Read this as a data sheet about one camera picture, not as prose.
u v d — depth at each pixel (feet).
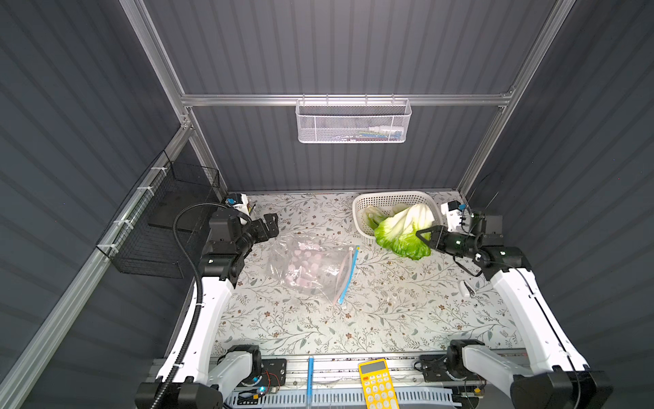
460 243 2.04
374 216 3.25
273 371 2.39
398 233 2.62
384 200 3.67
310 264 2.94
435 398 2.32
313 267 2.94
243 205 2.16
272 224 2.26
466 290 2.89
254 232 2.18
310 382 2.33
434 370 2.42
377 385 2.32
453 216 2.23
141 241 2.27
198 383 1.24
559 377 1.25
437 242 2.11
